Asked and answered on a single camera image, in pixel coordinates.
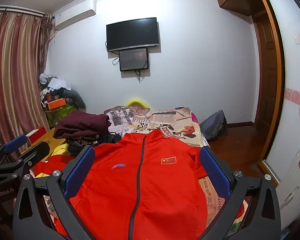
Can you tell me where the green bag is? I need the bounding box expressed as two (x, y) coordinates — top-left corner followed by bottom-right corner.
(45, 105), (78, 127)

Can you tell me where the yellow blanket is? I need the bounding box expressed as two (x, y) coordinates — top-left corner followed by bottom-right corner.
(34, 144), (77, 178)

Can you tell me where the printed bed sheet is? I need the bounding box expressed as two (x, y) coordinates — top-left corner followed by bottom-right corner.
(104, 106), (248, 233)

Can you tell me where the wooden door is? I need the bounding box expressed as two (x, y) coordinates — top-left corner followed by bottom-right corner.
(252, 12), (286, 188)

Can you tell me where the grey backpack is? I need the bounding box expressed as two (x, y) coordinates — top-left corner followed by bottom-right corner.
(199, 110), (228, 142)

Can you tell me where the white ribbed suitcase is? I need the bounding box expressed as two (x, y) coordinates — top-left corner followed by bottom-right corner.
(275, 139), (300, 230)

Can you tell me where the striped brown curtain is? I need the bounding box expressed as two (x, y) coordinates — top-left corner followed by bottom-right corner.
(0, 11), (53, 152)

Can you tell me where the folded patterned dark garment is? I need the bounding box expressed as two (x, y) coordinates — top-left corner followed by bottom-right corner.
(66, 134), (110, 147)

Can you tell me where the white air conditioner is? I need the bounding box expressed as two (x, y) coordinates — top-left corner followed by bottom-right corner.
(52, 0), (97, 30)

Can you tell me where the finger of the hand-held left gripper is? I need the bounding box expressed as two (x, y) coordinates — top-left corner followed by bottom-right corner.
(0, 141), (50, 178)
(0, 134), (28, 167)

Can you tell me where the white wardrobe door with hearts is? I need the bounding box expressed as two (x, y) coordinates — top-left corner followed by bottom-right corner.
(260, 0), (300, 188)

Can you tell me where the folded dark blue garment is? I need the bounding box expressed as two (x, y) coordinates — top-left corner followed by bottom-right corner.
(67, 133), (122, 157)

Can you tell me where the orange box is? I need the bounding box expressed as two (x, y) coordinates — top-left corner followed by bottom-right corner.
(45, 99), (67, 110)

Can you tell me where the red box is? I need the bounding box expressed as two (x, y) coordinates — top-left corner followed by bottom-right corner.
(27, 127), (49, 143)

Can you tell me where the wall-mounted black television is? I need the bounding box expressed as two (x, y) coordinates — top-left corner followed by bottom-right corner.
(106, 17), (160, 52)

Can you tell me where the pile of clutter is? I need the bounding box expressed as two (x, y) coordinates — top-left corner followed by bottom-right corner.
(39, 73), (87, 128)

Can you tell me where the red zip jacket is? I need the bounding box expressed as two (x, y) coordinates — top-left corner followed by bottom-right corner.
(35, 129), (209, 240)

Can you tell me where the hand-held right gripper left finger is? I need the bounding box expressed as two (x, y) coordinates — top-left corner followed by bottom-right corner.
(12, 145), (97, 240)

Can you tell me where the white curtain rail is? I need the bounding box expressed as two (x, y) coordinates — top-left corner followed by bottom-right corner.
(0, 5), (45, 18)

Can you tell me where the folded maroon garment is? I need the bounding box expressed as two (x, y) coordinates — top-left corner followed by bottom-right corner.
(53, 110), (112, 139)

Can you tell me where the small wall-mounted monitor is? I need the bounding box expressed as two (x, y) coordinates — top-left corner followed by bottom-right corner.
(119, 48), (149, 72)

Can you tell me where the yellow plastic object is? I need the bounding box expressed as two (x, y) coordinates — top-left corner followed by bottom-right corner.
(126, 99), (150, 108)

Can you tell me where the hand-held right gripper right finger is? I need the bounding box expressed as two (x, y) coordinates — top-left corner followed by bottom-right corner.
(197, 145), (282, 240)

